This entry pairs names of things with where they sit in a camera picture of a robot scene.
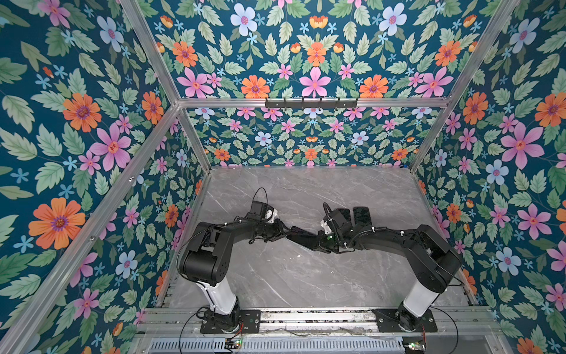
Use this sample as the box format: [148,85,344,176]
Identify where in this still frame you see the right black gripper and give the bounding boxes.
[309,230,343,254]

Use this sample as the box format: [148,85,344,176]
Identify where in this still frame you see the silver-edged black phone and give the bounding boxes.
[353,206,373,232]

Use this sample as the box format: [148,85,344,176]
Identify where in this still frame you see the purple-edged phone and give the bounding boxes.
[286,227,325,252]

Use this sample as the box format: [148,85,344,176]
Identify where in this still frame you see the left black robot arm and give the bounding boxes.
[177,218,290,333]

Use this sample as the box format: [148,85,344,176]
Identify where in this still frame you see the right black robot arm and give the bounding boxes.
[314,203,462,332]

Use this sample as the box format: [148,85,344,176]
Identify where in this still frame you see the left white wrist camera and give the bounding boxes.
[265,209,278,224]

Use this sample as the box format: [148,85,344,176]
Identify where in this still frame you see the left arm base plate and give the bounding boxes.
[200,310,261,335]

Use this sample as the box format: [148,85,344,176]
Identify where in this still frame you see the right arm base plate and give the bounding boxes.
[371,307,438,333]

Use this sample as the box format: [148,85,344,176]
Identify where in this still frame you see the black hook rail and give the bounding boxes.
[265,97,358,110]

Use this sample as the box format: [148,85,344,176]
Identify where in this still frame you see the white ventilated cable duct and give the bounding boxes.
[147,337,405,353]

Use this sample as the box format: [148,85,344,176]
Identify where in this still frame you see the aluminium frame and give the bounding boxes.
[1,1,516,353]

